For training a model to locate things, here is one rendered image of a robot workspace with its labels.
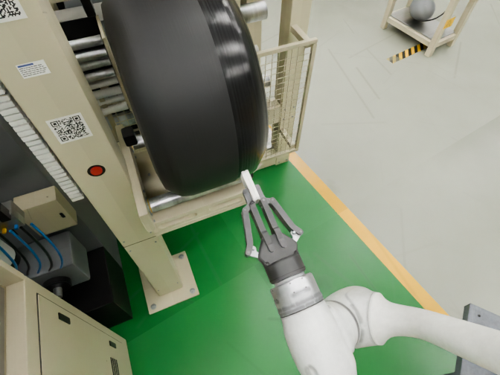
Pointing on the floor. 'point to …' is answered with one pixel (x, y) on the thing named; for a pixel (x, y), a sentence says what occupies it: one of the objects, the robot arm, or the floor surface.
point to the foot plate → (188, 290)
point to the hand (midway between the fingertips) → (250, 187)
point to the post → (82, 168)
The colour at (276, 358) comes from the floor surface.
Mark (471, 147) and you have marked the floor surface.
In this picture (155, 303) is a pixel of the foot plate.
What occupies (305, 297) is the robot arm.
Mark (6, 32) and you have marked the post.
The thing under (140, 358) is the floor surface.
